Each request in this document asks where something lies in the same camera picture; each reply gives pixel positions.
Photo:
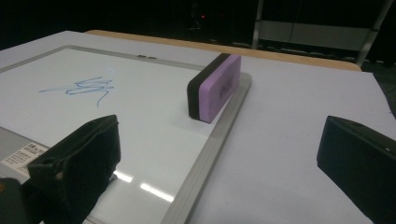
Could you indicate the white label sticker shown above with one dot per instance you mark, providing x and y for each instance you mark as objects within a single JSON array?
[{"x": 21, "y": 158}]

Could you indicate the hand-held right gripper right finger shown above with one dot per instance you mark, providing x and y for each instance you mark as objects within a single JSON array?
[{"x": 358, "y": 161}]

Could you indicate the whiteboard with grey frame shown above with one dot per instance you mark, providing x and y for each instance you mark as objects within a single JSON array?
[{"x": 149, "y": 109}]

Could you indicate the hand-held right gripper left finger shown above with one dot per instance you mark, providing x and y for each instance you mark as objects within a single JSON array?
[{"x": 77, "y": 155}]

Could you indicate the purple and black whiteboard eraser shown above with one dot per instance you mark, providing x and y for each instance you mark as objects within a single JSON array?
[{"x": 214, "y": 90}]

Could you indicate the grey metal stand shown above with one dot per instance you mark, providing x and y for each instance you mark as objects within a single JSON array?
[{"x": 314, "y": 35}]

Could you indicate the white table cover sheet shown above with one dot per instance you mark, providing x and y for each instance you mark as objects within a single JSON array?
[{"x": 295, "y": 130}]

